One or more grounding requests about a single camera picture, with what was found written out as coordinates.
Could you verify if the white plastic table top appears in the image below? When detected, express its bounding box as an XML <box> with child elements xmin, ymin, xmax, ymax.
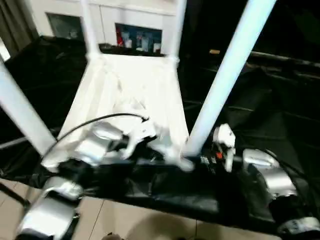
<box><xmin>41</xmin><ymin>52</ymin><xmax>196</xmax><ymax>173</ymax></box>

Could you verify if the white plastic table leg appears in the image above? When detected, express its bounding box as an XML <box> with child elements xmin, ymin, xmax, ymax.
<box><xmin>171</xmin><ymin>0</ymin><xmax>188</xmax><ymax>63</ymax></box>
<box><xmin>0</xmin><ymin>54</ymin><xmax>57</xmax><ymax>156</ymax></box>
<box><xmin>183</xmin><ymin>0</ymin><xmax>277</xmax><ymax>160</ymax></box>
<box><xmin>79</xmin><ymin>0</ymin><xmax>101</xmax><ymax>57</ymax></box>

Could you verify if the white blue carton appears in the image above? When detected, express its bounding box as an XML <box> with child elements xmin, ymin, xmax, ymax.
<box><xmin>135</xmin><ymin>32</ymin><xmax>148</xmax><ymax>51</ymax></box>

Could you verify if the black metal rod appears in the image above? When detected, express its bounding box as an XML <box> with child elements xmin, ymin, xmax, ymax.
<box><xmin>249</xmin><ymin>51</ymin><xmax>320</xmax><ymax>68</ymax></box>

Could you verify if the black metal stand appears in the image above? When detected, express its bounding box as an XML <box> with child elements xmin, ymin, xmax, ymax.
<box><xmin>0</xmin><ymin>136</ymin><xmax>33</xmax><ymax>208</ymax></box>

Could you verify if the white glass-door cabinet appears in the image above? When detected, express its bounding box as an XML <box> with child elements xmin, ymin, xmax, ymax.
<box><xmin>32</xmin><ymin>0</ymin><xmax>181</xmax><ymax>55</ymax></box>

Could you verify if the grey curtain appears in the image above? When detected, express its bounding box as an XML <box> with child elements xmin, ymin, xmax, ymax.
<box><xmin>0</xmin><ymin>0</ymin><xmax>38</xmax><ymax>56</ymax></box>

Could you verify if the black left wrist camera cable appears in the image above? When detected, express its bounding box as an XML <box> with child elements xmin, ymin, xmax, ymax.
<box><xmin>42</xmin><ymin>113</ymin><xmax>150</xmax><ymax>161</ymax></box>

